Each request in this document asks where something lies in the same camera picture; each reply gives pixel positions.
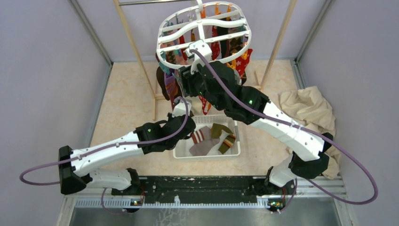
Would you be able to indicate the wooden rack frame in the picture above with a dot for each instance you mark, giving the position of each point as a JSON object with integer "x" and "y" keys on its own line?
{"x": 171, "y": 33}

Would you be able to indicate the red white patterned sock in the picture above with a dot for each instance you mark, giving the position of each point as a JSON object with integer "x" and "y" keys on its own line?
{"x": 206, "y": 106}

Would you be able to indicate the white perforated plastic basket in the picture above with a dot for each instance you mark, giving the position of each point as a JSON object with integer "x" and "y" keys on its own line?
{"x": 181, "y": 151}

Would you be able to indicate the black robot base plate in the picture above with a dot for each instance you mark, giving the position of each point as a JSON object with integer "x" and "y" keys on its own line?
{"x": 205, "y": 189}

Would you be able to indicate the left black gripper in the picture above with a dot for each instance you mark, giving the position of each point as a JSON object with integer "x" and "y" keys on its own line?
{"x": 170, "y": 117}

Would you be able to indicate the taupe grey sock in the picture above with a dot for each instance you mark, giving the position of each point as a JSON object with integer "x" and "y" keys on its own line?
{"x": 202, "y": 142}

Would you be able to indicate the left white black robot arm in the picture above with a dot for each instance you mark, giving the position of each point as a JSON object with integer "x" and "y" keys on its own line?
{"x": 82, "y": 168}

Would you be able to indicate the aluminium rail front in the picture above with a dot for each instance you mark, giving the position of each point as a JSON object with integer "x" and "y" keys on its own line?
{"x": 93, "y": 198}

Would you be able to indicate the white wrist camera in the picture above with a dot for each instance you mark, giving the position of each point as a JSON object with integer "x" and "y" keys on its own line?
{"x": 182, "y": 107}
{"x": 200, "y": 52}

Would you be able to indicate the olive green striped sock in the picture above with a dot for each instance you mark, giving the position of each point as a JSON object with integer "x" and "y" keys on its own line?
{"x": 225, "y": 134}

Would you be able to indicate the purple striped sock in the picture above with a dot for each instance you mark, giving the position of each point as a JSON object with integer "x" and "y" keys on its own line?
{"x": 170, "y": 88}

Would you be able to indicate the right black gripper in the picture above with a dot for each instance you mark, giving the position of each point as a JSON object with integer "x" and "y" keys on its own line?
{"x": 187, "y": 79}

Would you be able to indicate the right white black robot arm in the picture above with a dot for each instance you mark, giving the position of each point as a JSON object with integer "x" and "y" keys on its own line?
{"x": 253, "y": 108}

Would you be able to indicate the white oval clip hanger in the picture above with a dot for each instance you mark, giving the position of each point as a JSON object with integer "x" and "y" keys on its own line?
{"x": 224, "y": 51}

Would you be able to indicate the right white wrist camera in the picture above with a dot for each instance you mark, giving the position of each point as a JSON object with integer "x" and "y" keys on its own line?
{"x": 200, "y": 52}

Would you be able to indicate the red snowflake sock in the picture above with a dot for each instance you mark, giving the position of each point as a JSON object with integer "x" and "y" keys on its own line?
{"x": 239, "y": 64}

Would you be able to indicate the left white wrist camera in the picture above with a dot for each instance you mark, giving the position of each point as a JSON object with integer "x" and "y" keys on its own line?
{"x": 182, "y": 107}

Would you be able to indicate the cream crumpled cloth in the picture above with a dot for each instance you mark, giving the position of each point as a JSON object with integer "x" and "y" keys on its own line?
{"x": 309, "y": 108}

